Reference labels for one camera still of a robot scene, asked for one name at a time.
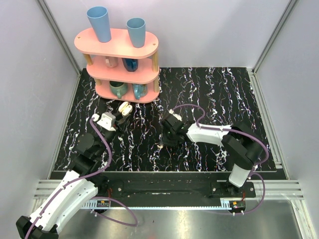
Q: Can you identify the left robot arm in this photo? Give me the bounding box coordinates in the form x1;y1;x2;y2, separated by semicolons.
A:
16;111;128;239

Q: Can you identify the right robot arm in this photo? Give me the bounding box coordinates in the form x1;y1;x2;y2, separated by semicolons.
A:
161;113;269;198

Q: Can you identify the white earbuds charging case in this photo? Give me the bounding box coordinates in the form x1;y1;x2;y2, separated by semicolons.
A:
118;102;133;117

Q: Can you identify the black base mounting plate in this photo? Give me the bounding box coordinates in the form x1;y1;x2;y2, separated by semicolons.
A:
98;172;256;208

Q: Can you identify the tall blue cup left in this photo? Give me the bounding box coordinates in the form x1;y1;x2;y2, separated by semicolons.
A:
87;6;112;43

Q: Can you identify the purple cable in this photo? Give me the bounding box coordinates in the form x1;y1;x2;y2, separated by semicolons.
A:
23;114;139;239
169;104;271;216

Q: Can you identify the pink mug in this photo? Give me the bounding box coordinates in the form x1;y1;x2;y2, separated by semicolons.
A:
105;56;118;68

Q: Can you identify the blue cup right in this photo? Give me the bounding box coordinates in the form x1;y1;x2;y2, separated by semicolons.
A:
127;17;146;48

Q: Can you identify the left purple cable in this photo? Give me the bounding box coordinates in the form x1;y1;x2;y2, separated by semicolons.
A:
23;114;139;239

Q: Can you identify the pink three-tier shelf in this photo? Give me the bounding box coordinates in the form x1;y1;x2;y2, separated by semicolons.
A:
74;28;160;103

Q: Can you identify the dark blue mug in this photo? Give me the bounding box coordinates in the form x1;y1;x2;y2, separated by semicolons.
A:
122;58;138;72

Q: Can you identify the blue butterfly mug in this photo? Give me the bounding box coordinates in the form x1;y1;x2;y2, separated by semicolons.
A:
132;84;148;100

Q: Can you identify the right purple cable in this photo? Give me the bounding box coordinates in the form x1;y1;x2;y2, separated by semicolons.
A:
169;104;271;216

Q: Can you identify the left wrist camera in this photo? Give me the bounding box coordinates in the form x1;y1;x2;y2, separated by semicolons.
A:
97;112;116;131

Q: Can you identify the green ceramic mug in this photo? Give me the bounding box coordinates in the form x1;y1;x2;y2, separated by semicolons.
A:
109;81;128;99

